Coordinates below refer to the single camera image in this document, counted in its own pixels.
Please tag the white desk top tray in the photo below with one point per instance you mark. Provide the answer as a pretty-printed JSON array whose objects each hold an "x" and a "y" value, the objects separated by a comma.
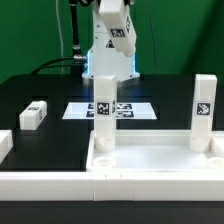
[{"x": 153, "y": 151}]

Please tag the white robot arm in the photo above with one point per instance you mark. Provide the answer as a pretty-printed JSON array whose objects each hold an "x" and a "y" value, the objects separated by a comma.
[{"x": 102, "y": 57}]

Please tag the fiducial marker sheet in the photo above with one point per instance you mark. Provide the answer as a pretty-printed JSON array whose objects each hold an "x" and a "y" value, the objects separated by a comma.
[{"x": 130, "y": 110}]

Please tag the white block left edge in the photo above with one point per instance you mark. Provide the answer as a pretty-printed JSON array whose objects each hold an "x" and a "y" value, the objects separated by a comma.
[{"x": 6, "y": 143}]

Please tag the white front barrier wall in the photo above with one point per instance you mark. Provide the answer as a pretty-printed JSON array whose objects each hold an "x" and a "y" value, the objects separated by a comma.
[{"x": 207, "y": 185}]

